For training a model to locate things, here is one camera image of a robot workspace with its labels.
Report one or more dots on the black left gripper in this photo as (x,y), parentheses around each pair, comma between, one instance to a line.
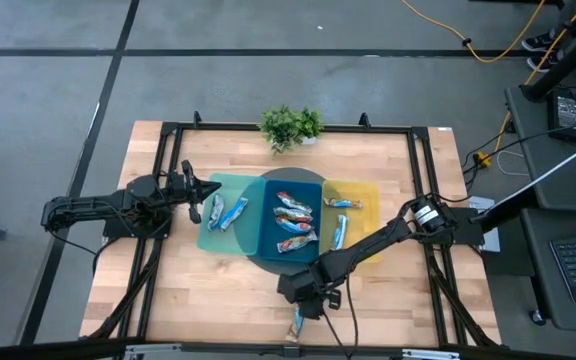
(180,189)

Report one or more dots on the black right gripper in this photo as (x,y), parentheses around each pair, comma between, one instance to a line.
(300,289)

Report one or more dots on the blue silver granola bar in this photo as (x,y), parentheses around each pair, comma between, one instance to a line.
(215,211)
(232,213)

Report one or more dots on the red green granola bar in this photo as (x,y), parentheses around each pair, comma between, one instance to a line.
(293,214)
(294,201)
(294,226)
(296,242)

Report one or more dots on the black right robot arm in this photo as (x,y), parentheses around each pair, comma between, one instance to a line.
(368,247)

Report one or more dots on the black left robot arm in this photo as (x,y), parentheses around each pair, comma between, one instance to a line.
(83,207)

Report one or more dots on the grey round mat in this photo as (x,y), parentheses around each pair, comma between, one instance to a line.
(268,267)

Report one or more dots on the teal plastic bin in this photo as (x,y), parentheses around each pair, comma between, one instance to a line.
(208,240)

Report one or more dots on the blue plastic bin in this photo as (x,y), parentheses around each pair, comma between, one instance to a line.
(268,235)

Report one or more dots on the yellow plastic bin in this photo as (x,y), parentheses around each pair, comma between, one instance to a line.
(370,217)

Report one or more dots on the green artificial potted plant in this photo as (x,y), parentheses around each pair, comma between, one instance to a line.
(288,127)

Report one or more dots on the light grey control box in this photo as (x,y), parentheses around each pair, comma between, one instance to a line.
(483,202)

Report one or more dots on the white sticker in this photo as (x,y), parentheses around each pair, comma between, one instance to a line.
(445,129)

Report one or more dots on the black and white pole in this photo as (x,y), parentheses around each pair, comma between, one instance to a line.
(508,205)

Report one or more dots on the black crossbar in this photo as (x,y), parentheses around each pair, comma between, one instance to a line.
(43,351)

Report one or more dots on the black caster wheel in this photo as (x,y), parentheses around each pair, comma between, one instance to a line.
(535,316)

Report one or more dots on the dark grey wheeled table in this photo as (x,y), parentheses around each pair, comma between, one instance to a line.
(538,260)

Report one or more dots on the black power adapter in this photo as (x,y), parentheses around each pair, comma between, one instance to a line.
(564,112)

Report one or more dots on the person's black shoe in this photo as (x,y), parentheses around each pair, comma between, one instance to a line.
(545,61)
(540,41)

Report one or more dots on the black tripod stand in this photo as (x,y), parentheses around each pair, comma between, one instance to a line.
(568,59)

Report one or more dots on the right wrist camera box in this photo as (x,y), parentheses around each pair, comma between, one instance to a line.
(334,299)

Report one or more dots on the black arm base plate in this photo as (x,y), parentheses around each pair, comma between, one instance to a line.
(118,232)
(463,232)

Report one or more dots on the silver metal bracket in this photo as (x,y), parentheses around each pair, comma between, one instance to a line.
(430,354)
(153,351)

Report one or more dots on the black aluminium table frame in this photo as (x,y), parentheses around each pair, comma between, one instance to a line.
(383,128)

